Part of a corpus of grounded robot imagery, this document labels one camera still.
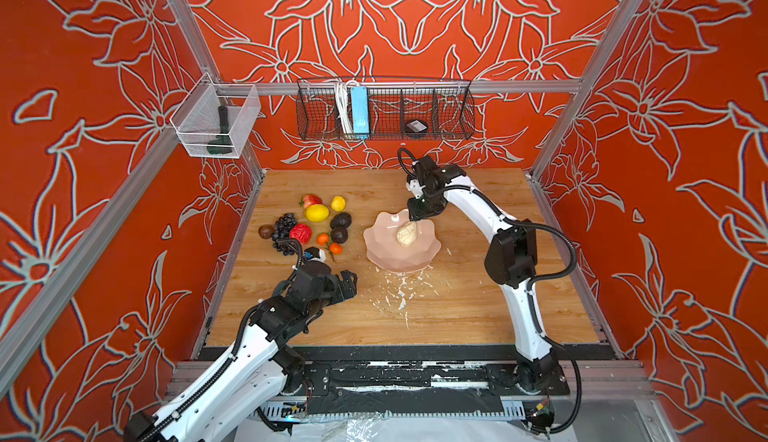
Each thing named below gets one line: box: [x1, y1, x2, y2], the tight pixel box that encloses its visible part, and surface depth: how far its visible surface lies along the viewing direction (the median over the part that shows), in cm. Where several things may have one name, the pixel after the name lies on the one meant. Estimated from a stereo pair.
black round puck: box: [404, 119, 428, 133], surface depth 97 cm
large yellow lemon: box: [305, 204, 329, 223], surface depth 106 cm
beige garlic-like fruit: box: [396, 221, 418, 247], surface depth 97 cm
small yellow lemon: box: [331, 195, 346, 212], surface depth 109 cm
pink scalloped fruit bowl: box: [363, 209, 442, 275], surface depth 98 cm
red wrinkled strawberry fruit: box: [289, 223, 313, 245], surface depth 98 cm
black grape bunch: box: [272, 213, 297, 256], surface depth 100 cm
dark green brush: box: [207, 105, 233, 155], surface depth 82 cm
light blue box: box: [351, 86, 369, 138], surface depth 91 cm
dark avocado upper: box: [330, 213, 352, 229], surface depth 102 cm
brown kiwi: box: [258, 224, 274, 239], surface depth 100 cm
